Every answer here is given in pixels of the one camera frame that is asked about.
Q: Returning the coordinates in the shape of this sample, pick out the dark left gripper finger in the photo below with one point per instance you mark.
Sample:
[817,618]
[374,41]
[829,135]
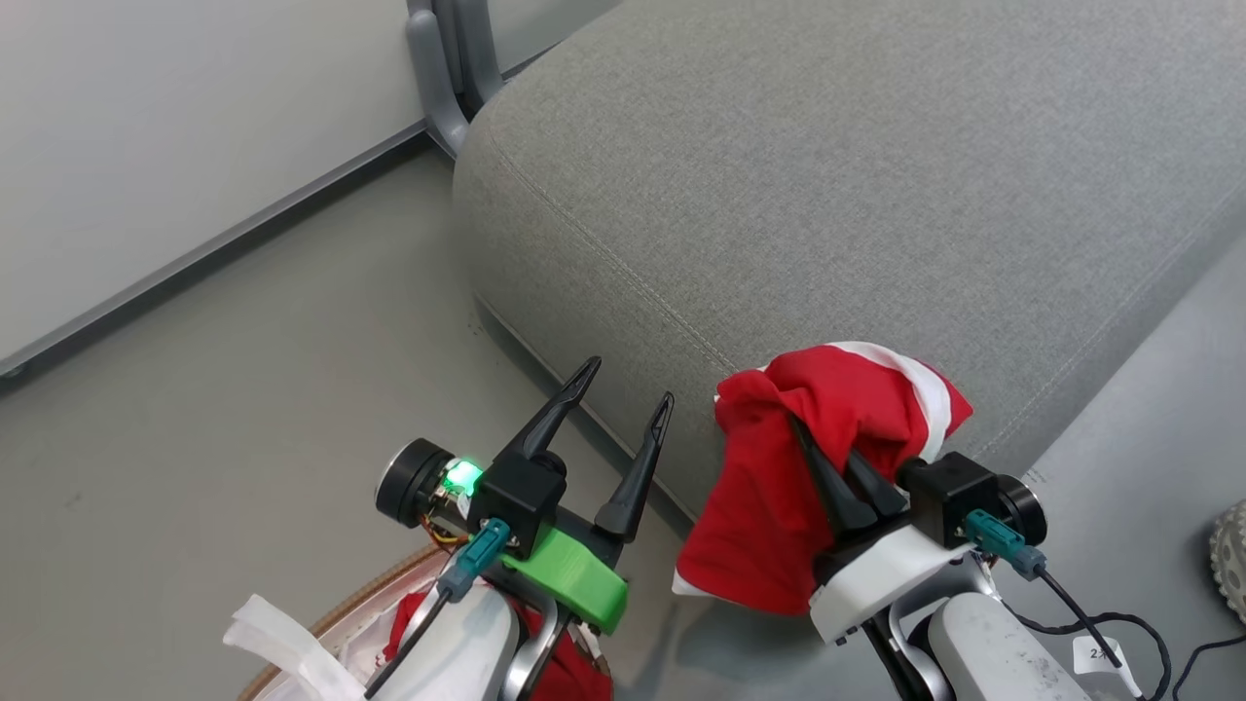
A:
[557,414]
[635,477]

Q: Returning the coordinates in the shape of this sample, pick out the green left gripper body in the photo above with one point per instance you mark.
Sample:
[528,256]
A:
[574,579]

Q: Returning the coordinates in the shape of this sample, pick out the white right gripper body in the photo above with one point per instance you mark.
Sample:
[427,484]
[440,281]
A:
[881,579]

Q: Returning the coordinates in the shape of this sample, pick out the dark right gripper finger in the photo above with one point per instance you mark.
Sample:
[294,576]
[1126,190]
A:
[876,487]
[832,487]

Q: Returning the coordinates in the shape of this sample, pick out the red garment with white trim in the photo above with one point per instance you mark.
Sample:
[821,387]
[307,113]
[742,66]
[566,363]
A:
[769,487]

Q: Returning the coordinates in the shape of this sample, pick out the red clothing piece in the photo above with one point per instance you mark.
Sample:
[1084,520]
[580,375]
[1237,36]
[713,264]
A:
[569,672]

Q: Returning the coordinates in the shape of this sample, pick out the round laundry basket brown rim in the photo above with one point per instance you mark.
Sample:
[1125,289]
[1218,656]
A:
[360,604]

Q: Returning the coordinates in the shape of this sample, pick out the grey fabric sofa seat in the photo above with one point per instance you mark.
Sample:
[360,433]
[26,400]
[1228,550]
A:
[827,175]

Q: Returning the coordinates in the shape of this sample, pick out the grey ridged round object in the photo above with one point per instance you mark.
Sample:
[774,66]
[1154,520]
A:
[1232,560]

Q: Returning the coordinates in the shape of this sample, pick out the grey metal stand leg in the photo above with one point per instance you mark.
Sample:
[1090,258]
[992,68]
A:
[450,68]

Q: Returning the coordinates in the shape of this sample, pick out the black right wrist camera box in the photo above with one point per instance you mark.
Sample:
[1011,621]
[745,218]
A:
[959,501]

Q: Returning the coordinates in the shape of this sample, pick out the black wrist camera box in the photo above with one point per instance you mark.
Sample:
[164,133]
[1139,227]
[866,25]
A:
[959,501]
[516,497]

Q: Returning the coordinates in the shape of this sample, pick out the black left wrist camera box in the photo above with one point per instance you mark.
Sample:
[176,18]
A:
[516,497]

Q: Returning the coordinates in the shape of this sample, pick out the grey wall baseboard strip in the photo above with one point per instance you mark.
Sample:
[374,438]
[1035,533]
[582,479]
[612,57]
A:
[214,246]

